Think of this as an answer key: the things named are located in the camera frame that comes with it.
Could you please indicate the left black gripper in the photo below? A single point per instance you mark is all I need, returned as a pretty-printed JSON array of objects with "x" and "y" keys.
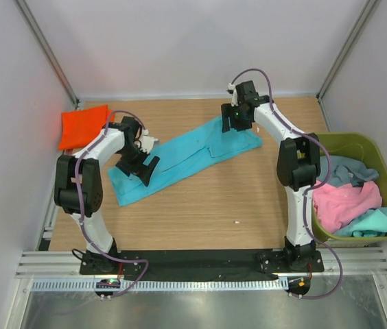
[{"x": 129, "y": 169}]

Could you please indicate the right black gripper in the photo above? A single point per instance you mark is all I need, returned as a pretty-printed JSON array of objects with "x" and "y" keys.
[{"x": 227, "y": 110}]

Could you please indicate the turquoise blue t shirt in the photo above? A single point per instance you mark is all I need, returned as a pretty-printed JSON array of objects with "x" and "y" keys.
[{"x": 183, "y": 157}]

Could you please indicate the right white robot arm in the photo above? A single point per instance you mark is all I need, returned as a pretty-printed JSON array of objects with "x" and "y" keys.
[{"x": 298, "y": 164}]

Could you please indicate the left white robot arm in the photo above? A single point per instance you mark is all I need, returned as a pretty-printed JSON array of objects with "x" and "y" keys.
[{"x": 78, "y": 186}]

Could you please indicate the folded orange t shirt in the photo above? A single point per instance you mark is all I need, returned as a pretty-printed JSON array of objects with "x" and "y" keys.
[{"x": 80, "y": 127}]

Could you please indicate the left controller board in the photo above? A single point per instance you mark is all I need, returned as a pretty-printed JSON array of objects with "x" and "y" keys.
[{"x": 107, "y": 289}]

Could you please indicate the controller board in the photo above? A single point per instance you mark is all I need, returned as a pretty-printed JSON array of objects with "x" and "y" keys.
[
  {"x": 298, "y": 287},
  {"x": 107, "y": 289}
]

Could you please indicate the grey blue t shirt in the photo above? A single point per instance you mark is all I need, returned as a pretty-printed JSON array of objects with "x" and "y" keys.
[{"x": 350, "y": 171}]

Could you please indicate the pink t shirt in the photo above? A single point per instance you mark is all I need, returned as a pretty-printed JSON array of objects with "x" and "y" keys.
[{"x": 336, "y": 207}]

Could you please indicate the light teal t shirt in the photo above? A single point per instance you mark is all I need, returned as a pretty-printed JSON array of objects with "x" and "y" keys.
[{"x": 373, "y": 223}]

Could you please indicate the right controller board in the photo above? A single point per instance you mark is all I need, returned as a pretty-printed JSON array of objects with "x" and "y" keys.
[{"x": 298, "y": 287}]

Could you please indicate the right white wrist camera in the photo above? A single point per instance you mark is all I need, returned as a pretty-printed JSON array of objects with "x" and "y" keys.
[{"x": 232, "y": 90}]

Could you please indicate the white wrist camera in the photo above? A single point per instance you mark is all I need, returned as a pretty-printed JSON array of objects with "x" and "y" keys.
[
  {"x": 232, "y": 90},
  {"x": 147, "y": 142}
]

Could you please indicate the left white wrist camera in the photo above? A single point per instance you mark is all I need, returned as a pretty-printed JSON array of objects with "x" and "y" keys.
[{"x": 147, "y": 142}]

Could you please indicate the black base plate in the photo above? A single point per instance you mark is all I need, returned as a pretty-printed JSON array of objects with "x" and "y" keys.
[{"x": 214, "y": 265}]

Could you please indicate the aluminium frame rail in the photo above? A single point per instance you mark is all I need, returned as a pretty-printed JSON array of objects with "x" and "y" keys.
[{"x": 355, "y": 261}]

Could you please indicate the slotted cable duct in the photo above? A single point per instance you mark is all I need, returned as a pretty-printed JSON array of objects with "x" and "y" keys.
[{"x": 88, "y": 284}]

